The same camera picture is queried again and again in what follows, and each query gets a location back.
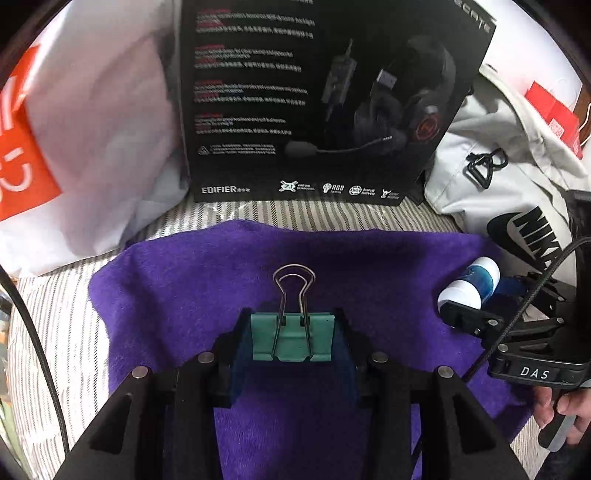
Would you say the blue white cylinder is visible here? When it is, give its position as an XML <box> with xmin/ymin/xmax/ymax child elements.
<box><xmin>437</xmin><ymin>256</ymin><xmax>501</xmax><ymax>313</ymax></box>

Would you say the teal binder clip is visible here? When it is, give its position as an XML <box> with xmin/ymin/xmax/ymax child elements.
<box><xmin>249</xmin><ymin>264</ymin><xmax>335</xmax><ymax>363</ymax></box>

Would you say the right hand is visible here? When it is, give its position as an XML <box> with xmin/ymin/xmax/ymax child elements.
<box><xmin>533</xmin><ymin>386</ymin><xmax>591</xmax><ymax>446</ymax></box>

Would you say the grey Nike bag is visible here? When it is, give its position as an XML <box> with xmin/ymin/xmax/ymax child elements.
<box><xmin>425</xmin><ymin>65</ymin><xmax>590</xmax><ymax>274</ymax></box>

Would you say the purple towel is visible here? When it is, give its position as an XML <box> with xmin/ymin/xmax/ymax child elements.
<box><xmin>87</xmin><ymin>219</ymin><xmax>537</xmax><ymax>480</ymax></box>

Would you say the red paper bag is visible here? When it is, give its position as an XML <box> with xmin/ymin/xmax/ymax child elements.
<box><xmin>525</xmin><ymin>82</ymin><xmax>583</xmax><ymax>160</ymax></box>

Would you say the white Miniso shopping bag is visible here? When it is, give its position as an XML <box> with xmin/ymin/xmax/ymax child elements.
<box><xmin>1</xmin><ymin>1</ymin><xmax>188</xmax><ymax>277</ymax></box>

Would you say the black headset box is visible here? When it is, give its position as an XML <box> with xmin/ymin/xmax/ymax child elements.
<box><xmin>179</xmin><ymin>0</ymin><xmax>496</xmax><ymax>205</ymax></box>

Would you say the black cable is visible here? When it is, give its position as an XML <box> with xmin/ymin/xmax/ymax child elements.
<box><xmin>0</xmin><ymin>264</ymin><xmax>70</xmax><ymax>455</ymax></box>
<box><xmin>461</xmin><ymin>235</ymin><xmax>591</xmax><ymax>384</ymax></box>

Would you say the black left cable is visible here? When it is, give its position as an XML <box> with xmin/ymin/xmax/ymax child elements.
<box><xmin>0</xmin><ymin>264</ymin><xmax>70</xmax><ymax>455</ymax></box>

